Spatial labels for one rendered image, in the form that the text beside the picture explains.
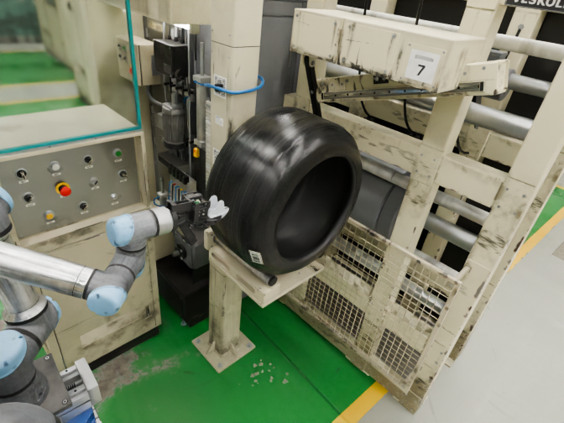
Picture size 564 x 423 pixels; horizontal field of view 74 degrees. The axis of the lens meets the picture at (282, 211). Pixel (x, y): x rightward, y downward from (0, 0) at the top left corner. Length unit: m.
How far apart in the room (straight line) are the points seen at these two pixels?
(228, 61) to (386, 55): 0.53
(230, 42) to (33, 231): 1.06
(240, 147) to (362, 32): 0.53
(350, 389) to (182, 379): 0.91
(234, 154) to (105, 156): 0.68
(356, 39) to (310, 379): 1.73
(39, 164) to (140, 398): 1.25
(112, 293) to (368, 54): 1.01
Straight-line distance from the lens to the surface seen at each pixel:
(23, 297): 1.33
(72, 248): 1.81
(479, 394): 2.62
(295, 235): 1.64
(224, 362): 2.29
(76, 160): 1.69
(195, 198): 1.11
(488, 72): 1.31
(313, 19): 1.47
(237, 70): 1.42
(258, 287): 1.47
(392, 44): 1.28
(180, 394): 2.22
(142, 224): 1.01
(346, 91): 1.55
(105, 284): 0.98
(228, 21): 1.39
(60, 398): 1.45
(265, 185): 1.12
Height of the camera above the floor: 1.89
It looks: 32 degrees down
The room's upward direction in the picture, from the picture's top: 7 degrees clockwise
